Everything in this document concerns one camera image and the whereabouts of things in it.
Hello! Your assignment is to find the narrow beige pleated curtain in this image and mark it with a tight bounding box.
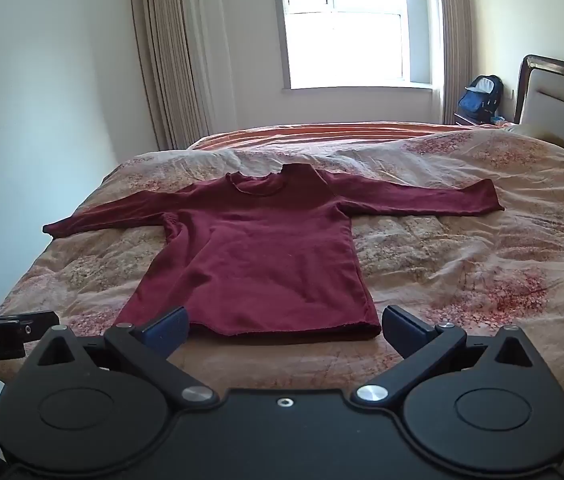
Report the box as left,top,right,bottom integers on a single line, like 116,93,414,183
434,0,475,126

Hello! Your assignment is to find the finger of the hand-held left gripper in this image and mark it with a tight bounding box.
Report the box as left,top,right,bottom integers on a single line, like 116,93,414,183
0,306,60,339

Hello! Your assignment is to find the white framed window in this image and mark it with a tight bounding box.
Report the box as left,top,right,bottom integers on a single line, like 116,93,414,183
278,0,440,90

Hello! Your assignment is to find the dark wooden nightstand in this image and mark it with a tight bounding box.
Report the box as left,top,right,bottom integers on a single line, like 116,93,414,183
453,111,501,127

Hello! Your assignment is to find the floral beige quilt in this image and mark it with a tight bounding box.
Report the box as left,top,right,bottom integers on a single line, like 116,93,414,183
0,132,564,411

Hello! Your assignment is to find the maroon long-sleeve sweater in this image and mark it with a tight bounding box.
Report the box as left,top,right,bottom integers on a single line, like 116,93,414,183
42,162,506,345

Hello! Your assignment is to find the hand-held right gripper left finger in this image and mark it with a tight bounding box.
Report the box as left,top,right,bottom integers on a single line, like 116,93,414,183
24,306,217,408

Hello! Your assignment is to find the orange striped bed sheet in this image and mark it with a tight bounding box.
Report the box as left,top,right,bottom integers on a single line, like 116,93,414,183
187,121,517,151

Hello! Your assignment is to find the wooden padded headboard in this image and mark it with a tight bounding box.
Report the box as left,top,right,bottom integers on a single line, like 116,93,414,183
514,54,564,171

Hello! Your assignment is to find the blue black backpack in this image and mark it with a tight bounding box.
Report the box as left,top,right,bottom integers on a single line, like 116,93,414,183
456,75,505,117

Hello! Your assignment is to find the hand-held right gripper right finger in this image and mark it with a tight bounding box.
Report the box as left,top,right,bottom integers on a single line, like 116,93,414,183
352,305,547,405

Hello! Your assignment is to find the wide beige pleated curtain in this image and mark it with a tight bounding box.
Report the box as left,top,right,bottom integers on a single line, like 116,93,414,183
128,0,243,152

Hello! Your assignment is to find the olive pillow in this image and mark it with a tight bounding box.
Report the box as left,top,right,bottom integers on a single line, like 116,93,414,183
504,122,564,155

